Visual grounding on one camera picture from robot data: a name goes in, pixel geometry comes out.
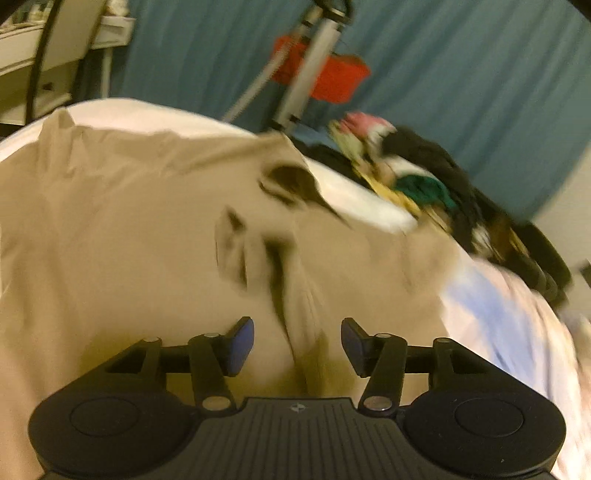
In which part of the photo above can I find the red basket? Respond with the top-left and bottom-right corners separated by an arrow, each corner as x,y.
270,35 -> 371,104

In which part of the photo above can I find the silver tripod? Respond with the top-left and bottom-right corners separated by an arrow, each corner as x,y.
223,0 -> 356,132

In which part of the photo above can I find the black cable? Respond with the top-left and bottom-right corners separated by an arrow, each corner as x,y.
26,0 -> 65,121

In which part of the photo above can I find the teal curtain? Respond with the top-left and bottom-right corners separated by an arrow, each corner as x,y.
109,0 -> 591,222

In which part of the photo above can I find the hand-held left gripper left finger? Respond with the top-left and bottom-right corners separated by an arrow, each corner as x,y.
90,316 -> 256,411

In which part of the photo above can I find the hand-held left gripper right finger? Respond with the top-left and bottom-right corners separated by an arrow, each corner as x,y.
341,318 -> 494,411

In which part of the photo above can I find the beige garment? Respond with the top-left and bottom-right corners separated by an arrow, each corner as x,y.
0,109 -> 458,480

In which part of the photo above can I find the white shelf unit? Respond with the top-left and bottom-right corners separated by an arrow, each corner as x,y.
0,0 -> 137,126

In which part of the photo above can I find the pile of mixed clothes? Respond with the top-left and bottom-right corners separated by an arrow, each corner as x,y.
295,112 -> 573,301

